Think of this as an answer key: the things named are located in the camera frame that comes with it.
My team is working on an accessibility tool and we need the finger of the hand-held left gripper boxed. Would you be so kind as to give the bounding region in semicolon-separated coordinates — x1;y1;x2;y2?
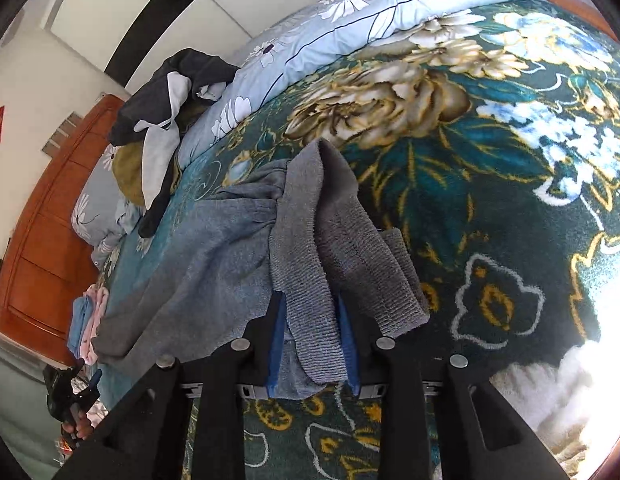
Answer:
76;370;103;404

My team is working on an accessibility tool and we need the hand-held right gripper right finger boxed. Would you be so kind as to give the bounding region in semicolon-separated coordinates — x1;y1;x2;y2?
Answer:
335;292;570;480

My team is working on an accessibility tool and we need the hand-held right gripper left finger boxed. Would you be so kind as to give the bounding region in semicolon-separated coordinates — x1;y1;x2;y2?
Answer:
52;292;291;480

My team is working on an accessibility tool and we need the grey knit sweater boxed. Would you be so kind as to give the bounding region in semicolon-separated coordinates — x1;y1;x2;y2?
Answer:
92;137;431;401

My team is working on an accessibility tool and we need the person's left hand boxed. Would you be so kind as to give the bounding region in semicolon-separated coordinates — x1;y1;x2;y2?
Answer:
61;403;94;447

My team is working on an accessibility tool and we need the green curtain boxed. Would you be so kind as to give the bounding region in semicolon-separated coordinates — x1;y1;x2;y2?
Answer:
0;332;71;471

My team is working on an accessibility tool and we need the folded blue cloth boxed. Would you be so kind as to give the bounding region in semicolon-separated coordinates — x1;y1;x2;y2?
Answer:
66;296;93;358

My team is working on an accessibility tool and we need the folded pink garment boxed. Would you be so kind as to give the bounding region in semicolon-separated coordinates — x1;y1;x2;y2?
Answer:
82;284;111;366

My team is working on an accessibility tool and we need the orange wooden headboard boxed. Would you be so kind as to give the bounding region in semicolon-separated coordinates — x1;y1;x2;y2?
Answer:
0;95;126;366

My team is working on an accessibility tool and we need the olive knit garment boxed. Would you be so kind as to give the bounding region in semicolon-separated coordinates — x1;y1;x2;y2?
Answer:
112;142;151;206

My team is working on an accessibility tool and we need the teal floral blanket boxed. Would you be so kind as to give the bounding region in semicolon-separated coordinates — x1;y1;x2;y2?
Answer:
97;0;620;480

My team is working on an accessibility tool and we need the wooden slat board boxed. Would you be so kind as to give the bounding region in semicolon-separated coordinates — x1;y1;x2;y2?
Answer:
41;115;81;157

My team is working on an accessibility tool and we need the dark navy garment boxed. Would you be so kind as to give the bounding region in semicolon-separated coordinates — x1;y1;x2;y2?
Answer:
107;47;241;238

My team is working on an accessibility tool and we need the light blue floral quilt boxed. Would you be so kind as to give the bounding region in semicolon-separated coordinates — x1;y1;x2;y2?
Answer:
71;0;563;271

